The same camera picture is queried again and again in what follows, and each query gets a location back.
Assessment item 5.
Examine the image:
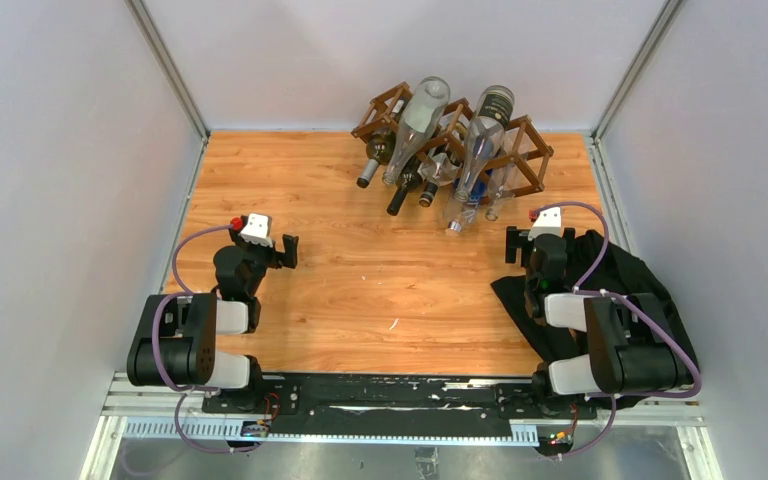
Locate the clear bottle gold label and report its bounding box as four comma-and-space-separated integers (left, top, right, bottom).
418, 145, 462, 208

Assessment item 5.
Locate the dark green wine bottle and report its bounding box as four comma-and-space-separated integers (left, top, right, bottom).
356, 127, 396, 189

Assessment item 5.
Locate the clear bottle black label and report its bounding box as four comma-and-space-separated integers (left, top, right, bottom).
382, 76, 451, 185
454, 85, 515, 203

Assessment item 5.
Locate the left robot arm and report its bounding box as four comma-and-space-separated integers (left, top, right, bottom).
126, 234, 299, 413

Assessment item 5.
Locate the blue label clear bottle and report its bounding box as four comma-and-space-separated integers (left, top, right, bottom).
443, 180, 487, 236

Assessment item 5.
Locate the tall slim clear bottle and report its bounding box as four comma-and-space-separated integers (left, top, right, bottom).
485, 162, 518, 221

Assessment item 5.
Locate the brown wooden wine rack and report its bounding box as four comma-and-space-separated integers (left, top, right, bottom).
351, 82, 554, 197

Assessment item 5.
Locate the dark bottle black neck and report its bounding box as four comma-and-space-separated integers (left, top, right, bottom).
386, 156, 424, 216

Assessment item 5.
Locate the black cloth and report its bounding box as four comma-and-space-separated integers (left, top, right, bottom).
490, 229, 701, 411

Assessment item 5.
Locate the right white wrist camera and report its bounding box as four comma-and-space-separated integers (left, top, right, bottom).
528, 207, 563, 241

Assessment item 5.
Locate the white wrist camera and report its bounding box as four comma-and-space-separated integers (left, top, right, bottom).
238, 213, 274, 247
528, 207, 563, 241

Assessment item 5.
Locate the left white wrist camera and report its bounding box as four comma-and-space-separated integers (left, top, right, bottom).
238, 213, 274, 247

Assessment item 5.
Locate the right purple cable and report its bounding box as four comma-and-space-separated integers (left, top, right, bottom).
533, 200, 703, 460

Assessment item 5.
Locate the purple cable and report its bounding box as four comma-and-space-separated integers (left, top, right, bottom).
150, 223, 263, 458
533, 200, 703, 460

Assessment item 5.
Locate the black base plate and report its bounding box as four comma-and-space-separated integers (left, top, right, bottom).
201, 372, 597, 440

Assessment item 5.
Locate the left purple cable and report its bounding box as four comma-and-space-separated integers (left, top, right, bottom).
150, 223, 263, 458

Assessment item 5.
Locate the aluminium rail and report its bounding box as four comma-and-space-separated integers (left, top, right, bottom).
102, 372, 705, 447

